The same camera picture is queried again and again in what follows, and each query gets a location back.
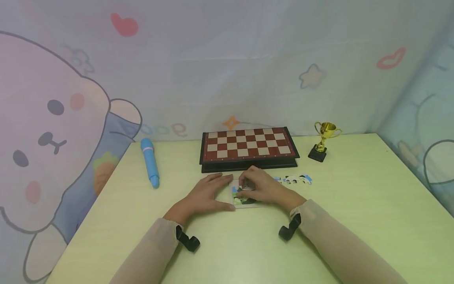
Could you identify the black wrist band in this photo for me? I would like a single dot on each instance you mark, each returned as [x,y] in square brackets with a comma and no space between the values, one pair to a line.
[290,229]
[188,240]

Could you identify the person's right thumb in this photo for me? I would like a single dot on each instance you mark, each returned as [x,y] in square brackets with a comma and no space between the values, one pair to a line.
[244,193]

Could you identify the person's left thumb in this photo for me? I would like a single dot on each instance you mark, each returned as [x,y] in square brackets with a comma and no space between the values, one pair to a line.
[221,206]

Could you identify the person's left fingers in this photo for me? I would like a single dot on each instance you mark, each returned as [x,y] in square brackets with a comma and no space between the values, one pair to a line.
[220,180]

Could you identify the folded red chessboard box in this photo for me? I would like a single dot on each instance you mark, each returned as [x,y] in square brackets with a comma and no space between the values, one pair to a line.
[248,146]

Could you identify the person's left hand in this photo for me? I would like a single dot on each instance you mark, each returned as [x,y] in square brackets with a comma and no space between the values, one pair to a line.
[198,197]

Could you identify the blue white puzzle piece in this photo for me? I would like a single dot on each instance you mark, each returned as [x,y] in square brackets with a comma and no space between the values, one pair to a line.
[278,180]
[292,180]
[306,178]

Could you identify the blue cylindrical pen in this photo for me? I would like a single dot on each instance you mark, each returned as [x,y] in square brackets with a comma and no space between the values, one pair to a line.
[150,161]

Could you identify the person's right hand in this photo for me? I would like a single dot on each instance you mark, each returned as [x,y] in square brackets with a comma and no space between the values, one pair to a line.
[269,189]

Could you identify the small jigsaw puzzle tray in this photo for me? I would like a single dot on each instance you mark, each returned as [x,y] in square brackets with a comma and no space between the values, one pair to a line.
[244,201]

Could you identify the person's right fingers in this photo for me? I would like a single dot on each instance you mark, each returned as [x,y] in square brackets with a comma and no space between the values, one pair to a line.
[247,177]

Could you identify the small gold trophy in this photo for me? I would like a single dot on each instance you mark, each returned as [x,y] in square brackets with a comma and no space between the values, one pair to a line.
[322,142]

